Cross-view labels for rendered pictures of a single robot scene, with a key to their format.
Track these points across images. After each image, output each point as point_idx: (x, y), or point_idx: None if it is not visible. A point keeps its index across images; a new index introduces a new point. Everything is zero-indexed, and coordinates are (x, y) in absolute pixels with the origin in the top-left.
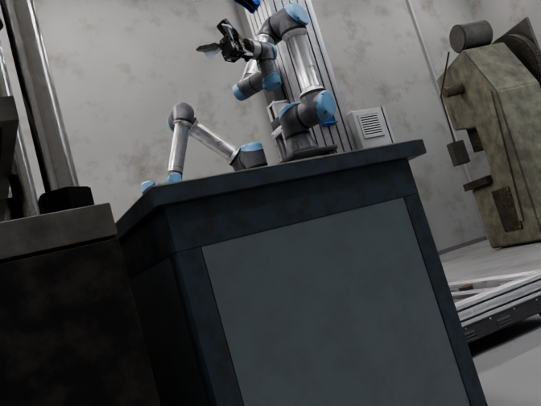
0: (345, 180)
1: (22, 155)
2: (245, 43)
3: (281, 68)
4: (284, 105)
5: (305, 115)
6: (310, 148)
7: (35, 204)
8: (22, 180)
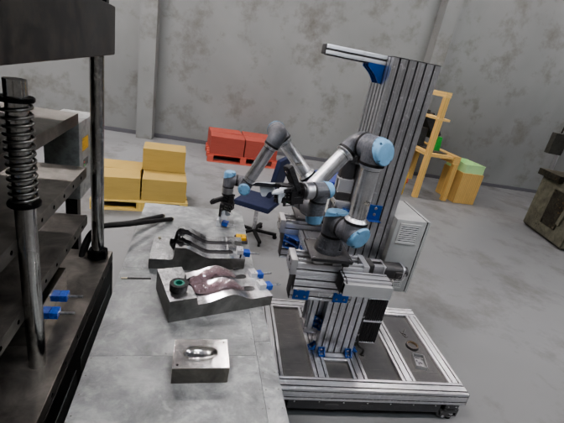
0: None
1: (33, 310)
2: (301, 189)
3: None
4: (349, 184)
5: (339, 234)
6: (331, 254)
7: (38, 341)
8: (31, 326)
